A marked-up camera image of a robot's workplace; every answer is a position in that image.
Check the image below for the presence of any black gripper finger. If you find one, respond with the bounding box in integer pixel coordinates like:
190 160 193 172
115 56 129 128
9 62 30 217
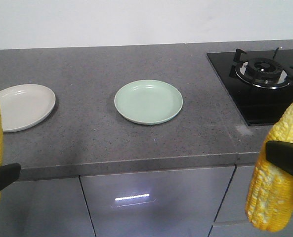
265 140 293 176

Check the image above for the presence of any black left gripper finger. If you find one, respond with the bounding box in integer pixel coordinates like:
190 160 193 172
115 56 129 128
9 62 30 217
0 163 21 191

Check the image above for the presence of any speckled yellow corn cob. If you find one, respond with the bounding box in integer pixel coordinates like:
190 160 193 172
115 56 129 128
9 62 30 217
245 102 293 232

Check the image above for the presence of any grey corner cabinet door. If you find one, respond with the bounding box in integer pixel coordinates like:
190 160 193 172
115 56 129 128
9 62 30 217
0 178 95 237

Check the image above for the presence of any beige plate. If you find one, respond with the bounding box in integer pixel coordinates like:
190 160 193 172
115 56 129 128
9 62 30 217
0 84 56 133

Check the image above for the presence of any grey cabinet drawer front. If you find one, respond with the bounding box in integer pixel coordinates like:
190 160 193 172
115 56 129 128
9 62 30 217
214 164 254 226

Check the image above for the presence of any light green plate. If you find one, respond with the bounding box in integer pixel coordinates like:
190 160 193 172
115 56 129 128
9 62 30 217
114 79 183 125

